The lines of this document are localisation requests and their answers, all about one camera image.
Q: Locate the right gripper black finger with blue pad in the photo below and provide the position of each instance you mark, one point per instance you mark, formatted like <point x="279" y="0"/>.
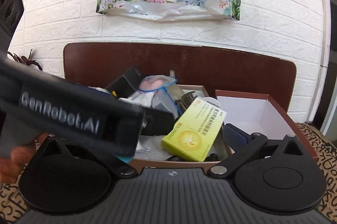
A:
<point x="246" y="149"/>

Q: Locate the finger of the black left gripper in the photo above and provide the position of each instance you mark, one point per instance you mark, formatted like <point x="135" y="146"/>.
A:
<point x="157" y="123"/>

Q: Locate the yellow green medicine box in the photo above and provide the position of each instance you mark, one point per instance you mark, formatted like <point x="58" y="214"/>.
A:
<point x="195" y="132"/>

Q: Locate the small black box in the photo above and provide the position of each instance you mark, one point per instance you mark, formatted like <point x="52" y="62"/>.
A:
<point x="128" y="83"/>

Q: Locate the person's left hand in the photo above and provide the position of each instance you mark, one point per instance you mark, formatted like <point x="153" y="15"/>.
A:
<point x="20" y="156"/>

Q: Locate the clear bag blue rim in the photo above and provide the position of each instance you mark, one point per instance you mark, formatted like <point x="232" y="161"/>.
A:
<point x="153" y="93"/>

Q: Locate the brown open cardboard box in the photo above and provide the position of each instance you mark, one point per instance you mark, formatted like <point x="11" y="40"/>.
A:
<point x="151" y="154"/>

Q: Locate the red lid box white inside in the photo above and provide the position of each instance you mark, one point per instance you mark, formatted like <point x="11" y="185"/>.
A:
<point x="254" y="112"/>

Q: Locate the dark red feather toy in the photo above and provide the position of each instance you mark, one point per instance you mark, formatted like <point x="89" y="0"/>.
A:
<point x="28" y="61"/>

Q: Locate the dark brown wooden headboard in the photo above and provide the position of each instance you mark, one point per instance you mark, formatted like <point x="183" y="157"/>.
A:
<point x="219" y="70"/>

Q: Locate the letter patterned brown cloth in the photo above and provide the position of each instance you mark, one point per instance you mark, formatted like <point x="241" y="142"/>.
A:
<point x="13" y="206"/>

